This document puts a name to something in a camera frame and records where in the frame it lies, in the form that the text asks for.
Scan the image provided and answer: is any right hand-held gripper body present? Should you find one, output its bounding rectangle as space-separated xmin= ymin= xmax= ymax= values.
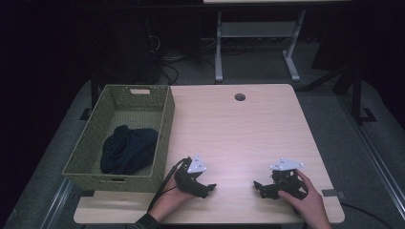
xmin=261 ymin=156 xmax=309 ymax=201

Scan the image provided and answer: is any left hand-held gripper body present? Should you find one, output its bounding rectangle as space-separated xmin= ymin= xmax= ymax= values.
xmin=173 ymin=154 xmax=211 ymax=199

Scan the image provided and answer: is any dark navy cloth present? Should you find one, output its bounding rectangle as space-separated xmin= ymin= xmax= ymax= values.
xmin=99 ymin=124 xmax=160 ymax=176

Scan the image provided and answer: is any green woven basket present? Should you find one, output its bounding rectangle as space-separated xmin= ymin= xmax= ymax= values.
xmin=62 ymin=83 xmax=176 ymax=194

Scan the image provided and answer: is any person's right hand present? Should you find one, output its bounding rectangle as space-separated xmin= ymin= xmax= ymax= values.
xmin=277 ymin=169 xmax=332 ymax=229

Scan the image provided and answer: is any person's left hand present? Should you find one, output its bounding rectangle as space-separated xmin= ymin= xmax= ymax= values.
xmin=147 ymin=173 xmax=196 ymax=223

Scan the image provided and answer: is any black sleeve cuff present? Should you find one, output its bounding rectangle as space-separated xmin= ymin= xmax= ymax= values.
xmin=133 ymin=213 xmax=160 ymax=229

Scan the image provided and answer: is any black metal stand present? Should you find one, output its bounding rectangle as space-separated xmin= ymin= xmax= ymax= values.
xmin=332 ymin=60 xmax=378 ymax=126

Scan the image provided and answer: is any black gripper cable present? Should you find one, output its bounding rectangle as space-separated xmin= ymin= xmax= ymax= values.
xmin=146 ymin=157 xmax=191 ymax=214

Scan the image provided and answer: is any bundle of floor cables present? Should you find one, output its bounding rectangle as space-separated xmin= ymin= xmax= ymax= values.
xmin=146 ymin=31 xmax=218 ymax=86

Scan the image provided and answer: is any white metal table frame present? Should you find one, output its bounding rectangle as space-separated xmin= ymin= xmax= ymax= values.
xmin=213 ymin=9 xmax=308 ymax=84

